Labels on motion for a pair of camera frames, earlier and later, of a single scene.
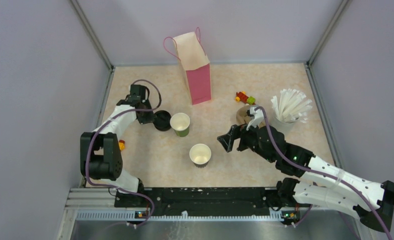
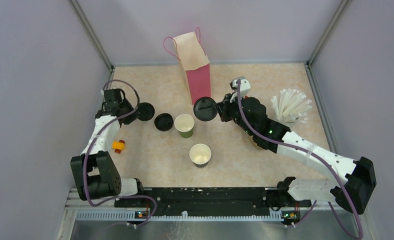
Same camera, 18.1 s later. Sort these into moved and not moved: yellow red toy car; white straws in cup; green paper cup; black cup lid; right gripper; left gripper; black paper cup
Moved: green paper cup; right gripper; left gripper
Not moved: black cup lid; yellow red toy car; white straws in cup; black paper cup
